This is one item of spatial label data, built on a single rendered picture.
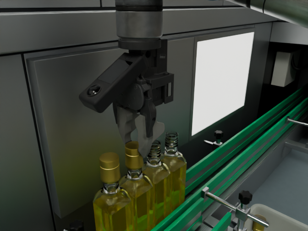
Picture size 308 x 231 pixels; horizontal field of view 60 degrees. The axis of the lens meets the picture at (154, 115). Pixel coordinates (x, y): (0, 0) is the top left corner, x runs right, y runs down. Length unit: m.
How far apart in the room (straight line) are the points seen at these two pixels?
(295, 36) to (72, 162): 1.12
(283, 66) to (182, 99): 0.85
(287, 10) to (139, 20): 0.22
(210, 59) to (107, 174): 0.56
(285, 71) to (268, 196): 0.70
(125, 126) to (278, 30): 1.05
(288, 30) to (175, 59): 0.77
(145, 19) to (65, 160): 0.32
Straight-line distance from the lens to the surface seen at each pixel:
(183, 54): 0.77
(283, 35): 1.41
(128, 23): 0.43
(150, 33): 0.43
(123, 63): 0.44
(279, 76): 1.57
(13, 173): 0.57
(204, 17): 0.85
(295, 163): 1.36
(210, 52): 0.90
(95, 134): 0.60
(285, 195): 1.15
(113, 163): 0.47
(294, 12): 0.46
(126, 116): 0.49
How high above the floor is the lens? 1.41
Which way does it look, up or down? 23 degrees down
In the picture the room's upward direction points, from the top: straight up
